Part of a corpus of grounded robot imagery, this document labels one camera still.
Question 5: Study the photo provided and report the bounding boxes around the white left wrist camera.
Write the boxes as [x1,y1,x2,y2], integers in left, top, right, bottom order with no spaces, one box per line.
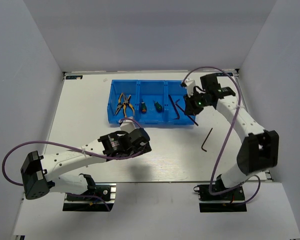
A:
[119,118,136,133]

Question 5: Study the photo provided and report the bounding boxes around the blue three-compartment bin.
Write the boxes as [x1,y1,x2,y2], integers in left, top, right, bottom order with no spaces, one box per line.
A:
[107,79,194,126]

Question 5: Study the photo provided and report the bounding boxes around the short brown hex key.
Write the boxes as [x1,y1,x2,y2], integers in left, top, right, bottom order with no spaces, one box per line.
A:
[174,99,199,127]

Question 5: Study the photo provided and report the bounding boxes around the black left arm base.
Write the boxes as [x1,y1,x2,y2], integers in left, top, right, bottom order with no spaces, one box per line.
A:
[62,183,117,213]

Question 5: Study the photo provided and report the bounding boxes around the long-nose yellow black pliers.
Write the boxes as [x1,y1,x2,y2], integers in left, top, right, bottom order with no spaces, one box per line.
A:
[123,93,135,118]

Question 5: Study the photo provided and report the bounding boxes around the green Phillips stubby screwdriver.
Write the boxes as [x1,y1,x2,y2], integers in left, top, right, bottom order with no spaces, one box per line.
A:
[140,99,147,114]

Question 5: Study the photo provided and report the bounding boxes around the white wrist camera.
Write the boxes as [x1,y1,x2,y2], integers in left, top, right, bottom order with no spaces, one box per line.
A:
[119,118,136,133]
[180,78,196,98]

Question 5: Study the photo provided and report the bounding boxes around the green flathead stubby screwdriver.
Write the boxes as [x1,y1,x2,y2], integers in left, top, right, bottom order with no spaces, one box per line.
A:
[153,100,163,113]

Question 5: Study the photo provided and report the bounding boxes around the thin long brown hex key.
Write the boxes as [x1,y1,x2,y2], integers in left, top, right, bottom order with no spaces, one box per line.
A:
[201,127,213,152]

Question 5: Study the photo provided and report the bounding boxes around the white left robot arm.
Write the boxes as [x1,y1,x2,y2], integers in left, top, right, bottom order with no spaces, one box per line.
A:
[20,128,152,200]

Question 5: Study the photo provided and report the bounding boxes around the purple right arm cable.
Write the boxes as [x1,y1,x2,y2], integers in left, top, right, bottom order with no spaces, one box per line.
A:
[181,66,262,207]

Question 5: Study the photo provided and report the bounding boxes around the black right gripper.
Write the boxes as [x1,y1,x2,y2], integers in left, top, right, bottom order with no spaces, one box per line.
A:
[183,89,211,116]

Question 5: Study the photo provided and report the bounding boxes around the thick long brown hex key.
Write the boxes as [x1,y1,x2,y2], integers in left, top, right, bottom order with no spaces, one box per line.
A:
[168,94,180,120]

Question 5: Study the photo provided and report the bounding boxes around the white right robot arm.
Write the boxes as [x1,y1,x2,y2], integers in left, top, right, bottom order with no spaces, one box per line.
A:
[181,73,279,200]

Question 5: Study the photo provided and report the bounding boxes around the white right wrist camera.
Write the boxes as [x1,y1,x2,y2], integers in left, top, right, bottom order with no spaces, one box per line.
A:
[180,78,196,98]

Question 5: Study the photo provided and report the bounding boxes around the small yellow black pliers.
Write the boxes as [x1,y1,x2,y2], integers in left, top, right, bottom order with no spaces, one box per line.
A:
[114,92,127,116]

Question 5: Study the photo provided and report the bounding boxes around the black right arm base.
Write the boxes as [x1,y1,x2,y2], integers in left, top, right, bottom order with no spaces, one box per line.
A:
[193,184,247,213]

